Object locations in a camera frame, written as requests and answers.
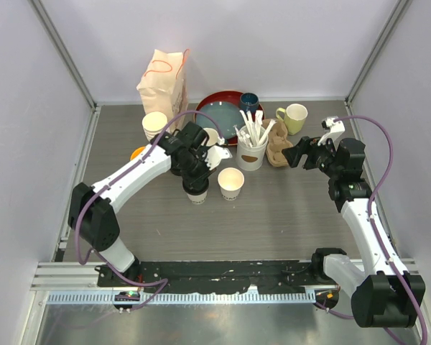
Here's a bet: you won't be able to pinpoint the white paper cup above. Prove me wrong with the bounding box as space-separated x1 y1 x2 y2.
218 167 245 201
187 191 208 205

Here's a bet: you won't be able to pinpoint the blue ceramic plate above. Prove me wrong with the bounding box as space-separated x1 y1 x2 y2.
200 101 244 139

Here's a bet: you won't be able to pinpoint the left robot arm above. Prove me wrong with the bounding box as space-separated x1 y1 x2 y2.
68 122 215 287

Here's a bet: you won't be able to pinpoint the black cup lid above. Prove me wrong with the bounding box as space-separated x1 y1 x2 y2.
182 180 209 196

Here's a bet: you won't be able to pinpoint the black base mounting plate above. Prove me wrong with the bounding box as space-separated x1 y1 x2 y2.
96 259 355 294

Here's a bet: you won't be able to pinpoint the white straw holder tin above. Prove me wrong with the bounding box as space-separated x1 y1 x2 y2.
236 139 267 171

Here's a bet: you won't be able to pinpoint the dark green ceramic mug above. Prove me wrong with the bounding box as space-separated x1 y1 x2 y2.
204 128 226 147

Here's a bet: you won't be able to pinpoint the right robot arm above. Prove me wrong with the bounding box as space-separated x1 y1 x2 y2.
282 137 425 328

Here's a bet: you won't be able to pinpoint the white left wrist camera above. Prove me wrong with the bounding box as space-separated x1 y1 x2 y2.
204 137 232 170

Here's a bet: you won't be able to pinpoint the dark blue ceramic cup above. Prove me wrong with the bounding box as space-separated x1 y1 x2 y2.
238 93 259 114

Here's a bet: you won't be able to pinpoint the brown paper takeout bag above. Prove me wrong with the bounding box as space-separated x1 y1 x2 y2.
136 49 190 121

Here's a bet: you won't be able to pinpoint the aluminium frame rail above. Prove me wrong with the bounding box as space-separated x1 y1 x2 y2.
31 253 411 312

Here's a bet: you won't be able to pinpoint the red round tray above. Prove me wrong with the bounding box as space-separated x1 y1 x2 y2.
194 90 267 147

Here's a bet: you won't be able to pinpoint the orange plastic bowl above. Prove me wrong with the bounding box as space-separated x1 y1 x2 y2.
130 147 145 161

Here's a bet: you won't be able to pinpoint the stack of white paper cups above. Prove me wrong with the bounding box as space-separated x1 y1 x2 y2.
142 111 167 141

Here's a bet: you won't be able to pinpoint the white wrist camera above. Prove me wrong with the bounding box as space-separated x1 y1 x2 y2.
204 137 232 170
318 117 346 146

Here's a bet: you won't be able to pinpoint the brown cardboard cup carrier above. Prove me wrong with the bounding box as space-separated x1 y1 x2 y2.
266 120 293 167

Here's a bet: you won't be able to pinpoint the light green ceramic mug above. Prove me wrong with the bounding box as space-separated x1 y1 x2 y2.
275 103 308 135

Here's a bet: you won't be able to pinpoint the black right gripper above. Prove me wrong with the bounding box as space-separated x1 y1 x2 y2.
282 133 342 179

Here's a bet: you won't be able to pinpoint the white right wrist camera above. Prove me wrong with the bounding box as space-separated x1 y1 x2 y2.
318 117 346 146

